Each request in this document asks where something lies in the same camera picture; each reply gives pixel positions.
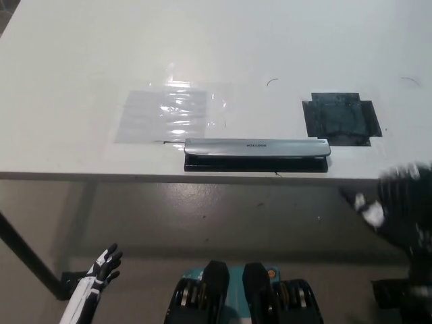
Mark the silver black paper hole puncher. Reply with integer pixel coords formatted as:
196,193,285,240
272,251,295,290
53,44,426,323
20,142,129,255
184,137,332,174

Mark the clear plastic sheet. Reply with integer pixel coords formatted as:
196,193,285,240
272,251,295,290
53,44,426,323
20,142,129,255
113,80,234,144

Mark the black metal table leg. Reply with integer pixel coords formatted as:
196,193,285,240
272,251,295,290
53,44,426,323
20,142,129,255
0,209,65,300

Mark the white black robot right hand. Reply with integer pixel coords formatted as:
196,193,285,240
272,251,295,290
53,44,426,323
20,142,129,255
340,161,432,249

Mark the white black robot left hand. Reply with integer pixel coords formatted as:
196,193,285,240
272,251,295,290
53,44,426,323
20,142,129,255
59,242,124,324

